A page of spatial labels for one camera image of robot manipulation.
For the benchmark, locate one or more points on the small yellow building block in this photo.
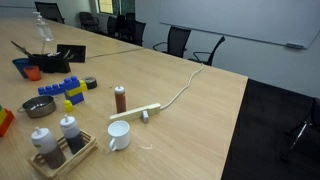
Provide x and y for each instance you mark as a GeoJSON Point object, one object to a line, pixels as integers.
{"type": "Point", "coordinates": [68, 106]}

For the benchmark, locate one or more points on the yellow rectangular building block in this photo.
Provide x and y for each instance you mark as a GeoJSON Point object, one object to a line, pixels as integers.
{"type": "Point", "coordinates": [78, 90]}

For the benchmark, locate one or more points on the lower blue building block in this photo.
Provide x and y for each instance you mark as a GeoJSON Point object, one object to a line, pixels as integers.
{"type": "Point", "coordinates": [75, 99]}

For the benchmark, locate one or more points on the blue square building block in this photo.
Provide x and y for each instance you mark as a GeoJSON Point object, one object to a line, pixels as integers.
{"type": "Point", "coordinates": [71, 83]}

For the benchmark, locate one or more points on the long blue building block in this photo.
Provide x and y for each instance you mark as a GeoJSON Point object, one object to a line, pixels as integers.
{"type": "Point", "coordinates": [52, 90]}

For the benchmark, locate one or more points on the red orange building block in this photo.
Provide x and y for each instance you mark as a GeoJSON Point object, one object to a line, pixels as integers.
{"type": "Point", "coordinates": [5, 125]}

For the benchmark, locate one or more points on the yellow block on stack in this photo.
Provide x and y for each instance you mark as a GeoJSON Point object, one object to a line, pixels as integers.
{"type": "Point", "coordinates": [3, 115]}

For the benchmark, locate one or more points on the cream power strip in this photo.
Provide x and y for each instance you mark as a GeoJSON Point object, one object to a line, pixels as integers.
{"type": "Point", "coordinates": [133, 114]}

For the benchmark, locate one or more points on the white plug adapter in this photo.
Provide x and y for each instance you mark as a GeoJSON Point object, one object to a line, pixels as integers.
{"type": "Point", "coordinates": [145, 116]}

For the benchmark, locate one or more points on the red sauce squeeze bottle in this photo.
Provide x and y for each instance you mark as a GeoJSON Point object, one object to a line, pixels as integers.
{"type": "Point", "coordinates": [120, 99]}

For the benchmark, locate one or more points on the black office chair near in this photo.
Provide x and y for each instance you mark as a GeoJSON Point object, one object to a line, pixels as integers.
{"type": "Point", "coordinates": [176, 41]}

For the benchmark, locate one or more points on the black office chair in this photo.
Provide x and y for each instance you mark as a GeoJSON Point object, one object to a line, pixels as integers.
{"type": "Point", "coordinates": [176, 41]}
{"type": "Point", "coordinates": [211, 54]}
{"type": "Point", "coordinates": [50, 11]}

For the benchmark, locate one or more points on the white ceramic mug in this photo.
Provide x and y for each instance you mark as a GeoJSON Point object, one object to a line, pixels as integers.
{"type": "Point", "coordinates": [119, 132]}

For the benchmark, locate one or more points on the black tape roll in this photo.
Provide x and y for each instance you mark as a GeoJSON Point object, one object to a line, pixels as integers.
{"type": "Point", "coordinates": [91, 82]}

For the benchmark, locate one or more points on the black chair group back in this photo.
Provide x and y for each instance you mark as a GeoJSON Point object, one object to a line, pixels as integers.
{"type": "Point", "coordinates": [126, 28]}

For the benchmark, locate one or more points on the black office chair right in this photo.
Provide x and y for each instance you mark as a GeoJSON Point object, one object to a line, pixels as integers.
{"type": "Point", "coordinates": [211, 54]}

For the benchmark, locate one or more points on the black tablet device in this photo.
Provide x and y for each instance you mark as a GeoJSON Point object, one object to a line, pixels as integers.
{"type": "Point", "coordinates": [73, 53]}

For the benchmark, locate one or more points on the right brown sauce bottle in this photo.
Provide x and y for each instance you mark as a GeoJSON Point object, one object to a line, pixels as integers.
{"type": "Point", "coordinates": [72, 133]}

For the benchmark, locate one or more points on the brown sauce bottle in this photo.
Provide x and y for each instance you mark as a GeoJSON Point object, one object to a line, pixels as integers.
{"type": "Point", "coordinates": [47, 145]}
{"type": "Point", "coordinates": [72, 133]}

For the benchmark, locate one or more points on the black chair by window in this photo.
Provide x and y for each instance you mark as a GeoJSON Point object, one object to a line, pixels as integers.
{"type": "Point", "coordinates": [88, 21]}

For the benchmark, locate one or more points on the black utensil bin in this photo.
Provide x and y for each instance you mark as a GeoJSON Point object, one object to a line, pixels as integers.
{"type": "Point", "coordinates": [51, 64]}

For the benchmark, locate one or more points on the left brown sauce bottle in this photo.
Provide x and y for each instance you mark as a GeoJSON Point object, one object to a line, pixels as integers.
{"type": "Point", "coordinates": [47, 145]}

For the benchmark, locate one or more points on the orange plastic cup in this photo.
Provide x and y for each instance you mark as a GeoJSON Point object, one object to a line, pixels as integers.
{"type": "Point", "coordinates": [33, 73]}

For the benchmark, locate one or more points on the clear sanitizer pump bottle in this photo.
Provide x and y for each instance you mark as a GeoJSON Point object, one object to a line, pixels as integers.
{"type": "Point", "coordinates": [43, 28]}

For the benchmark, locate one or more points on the black office chair far left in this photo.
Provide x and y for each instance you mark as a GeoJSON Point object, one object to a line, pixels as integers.
{"type": "Point", "coordinates": [50, 11]}

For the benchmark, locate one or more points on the blue plastic cup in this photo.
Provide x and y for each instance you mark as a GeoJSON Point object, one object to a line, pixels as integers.
{"type": "Point", "coordinates": [20, 64]}

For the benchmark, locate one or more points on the black chair at right edge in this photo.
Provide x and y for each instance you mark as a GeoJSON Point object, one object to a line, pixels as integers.
{"type": "Point", "coordinates": [306, 135]}

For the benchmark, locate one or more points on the steel pot with handles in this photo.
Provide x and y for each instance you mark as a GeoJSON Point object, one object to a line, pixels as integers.
{"type": "Point", "coordinates": [39, 106]}

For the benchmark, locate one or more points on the wall whiteboard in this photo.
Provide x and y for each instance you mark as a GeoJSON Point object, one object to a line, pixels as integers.
{"type": "Point", "coordinates": [293, 23]}

